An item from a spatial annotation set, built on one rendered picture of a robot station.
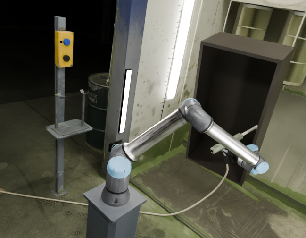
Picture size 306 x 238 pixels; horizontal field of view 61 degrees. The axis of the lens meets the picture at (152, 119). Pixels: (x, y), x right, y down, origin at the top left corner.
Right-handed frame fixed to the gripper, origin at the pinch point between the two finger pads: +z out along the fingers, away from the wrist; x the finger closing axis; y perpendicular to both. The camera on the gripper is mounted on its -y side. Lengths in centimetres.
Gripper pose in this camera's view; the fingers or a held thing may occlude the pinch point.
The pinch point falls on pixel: (223, 147)
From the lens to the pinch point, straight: 225.2
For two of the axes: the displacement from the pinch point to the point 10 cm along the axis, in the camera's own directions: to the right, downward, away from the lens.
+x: 8.6, -4.3, 2.8
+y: 2.8, 8.5, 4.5
